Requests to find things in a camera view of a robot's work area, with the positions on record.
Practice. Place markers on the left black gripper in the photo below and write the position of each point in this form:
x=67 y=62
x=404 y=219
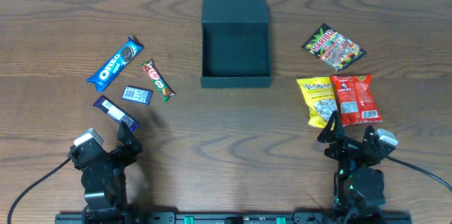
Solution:
x=131 y=143

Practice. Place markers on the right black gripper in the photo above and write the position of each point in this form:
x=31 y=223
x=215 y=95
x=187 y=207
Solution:
x=350 y=148

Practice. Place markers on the yellow Hacks candy bag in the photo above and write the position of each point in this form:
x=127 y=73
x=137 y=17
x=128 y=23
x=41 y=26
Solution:
x=320 y=98

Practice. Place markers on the red Hacks candy bag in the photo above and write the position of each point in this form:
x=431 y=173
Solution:
x=356 y=103

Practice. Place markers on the black Haribo gummy bag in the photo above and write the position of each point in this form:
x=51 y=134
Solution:
x=333 y=48

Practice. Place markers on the blue Oreo cookie pack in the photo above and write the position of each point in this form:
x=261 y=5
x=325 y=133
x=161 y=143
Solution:
x=113 y=66

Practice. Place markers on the dark green box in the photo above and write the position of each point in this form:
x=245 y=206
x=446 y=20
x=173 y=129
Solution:
x=236 y=49

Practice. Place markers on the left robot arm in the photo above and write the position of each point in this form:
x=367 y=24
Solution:
x=108 y=200

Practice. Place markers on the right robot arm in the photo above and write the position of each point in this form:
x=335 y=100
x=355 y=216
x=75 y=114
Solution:
x=357 y=187

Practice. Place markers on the long dark blue chocolate bar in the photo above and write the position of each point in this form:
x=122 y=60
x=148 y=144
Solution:
x=115 y=112

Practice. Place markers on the small blue candy bar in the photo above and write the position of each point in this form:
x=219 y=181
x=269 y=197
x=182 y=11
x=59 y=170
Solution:
x=137 y=95

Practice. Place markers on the red KitKat bar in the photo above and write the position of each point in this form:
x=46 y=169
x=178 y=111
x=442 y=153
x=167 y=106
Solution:
x=164 y=89

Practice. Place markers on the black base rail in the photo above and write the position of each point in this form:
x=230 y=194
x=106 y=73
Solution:
x=300 y=217

